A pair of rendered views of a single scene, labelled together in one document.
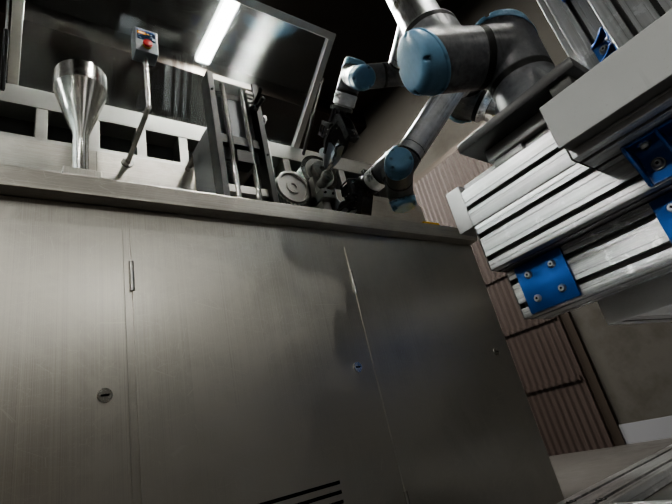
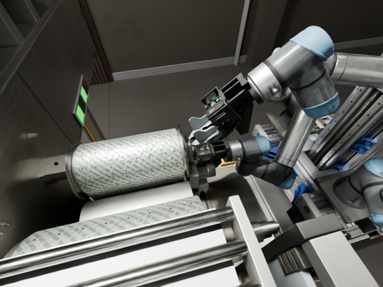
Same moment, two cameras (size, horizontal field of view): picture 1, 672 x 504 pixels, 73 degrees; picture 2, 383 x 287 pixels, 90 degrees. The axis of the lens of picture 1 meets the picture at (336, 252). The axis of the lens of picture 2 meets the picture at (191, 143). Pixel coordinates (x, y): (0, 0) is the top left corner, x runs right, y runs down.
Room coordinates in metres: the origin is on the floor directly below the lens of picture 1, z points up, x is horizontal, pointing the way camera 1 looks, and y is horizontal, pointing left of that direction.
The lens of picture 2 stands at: (1.20, 0.26, 1.66)
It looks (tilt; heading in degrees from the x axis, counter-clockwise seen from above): 51 degrees down; 296
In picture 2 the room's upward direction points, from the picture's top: straight up
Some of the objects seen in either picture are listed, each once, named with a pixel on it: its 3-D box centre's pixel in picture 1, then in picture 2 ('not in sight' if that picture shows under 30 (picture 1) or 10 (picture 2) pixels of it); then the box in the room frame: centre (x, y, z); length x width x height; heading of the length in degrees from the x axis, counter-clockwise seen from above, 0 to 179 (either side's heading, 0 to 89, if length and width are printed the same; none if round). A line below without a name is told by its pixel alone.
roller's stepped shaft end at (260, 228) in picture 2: not in sight; (260, 230); (1.14, 0.13, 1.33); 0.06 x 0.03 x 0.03; 39
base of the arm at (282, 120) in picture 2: not in sight; (293, 115); (1.02, -0.79, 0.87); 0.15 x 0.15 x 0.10
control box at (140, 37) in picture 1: (145, 44); not in sight; (1.04, 0.44, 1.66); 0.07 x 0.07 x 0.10; 40
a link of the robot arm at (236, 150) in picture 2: (375, 178); (232, 151); (1.25, -0.17, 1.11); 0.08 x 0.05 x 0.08; 129
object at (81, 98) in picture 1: (80, 173); not in sight; (0.99, 0.62, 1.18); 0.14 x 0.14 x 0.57
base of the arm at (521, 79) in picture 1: (531, 100); (357, 188); (0.70, -0.41, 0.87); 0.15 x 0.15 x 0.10
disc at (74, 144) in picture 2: not in sight; (81, 169); (1.56, 0.15, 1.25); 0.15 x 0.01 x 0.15; 129
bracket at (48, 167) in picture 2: not in sight; (54, 165); (1.59, 0.18, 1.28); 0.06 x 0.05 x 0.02; 39
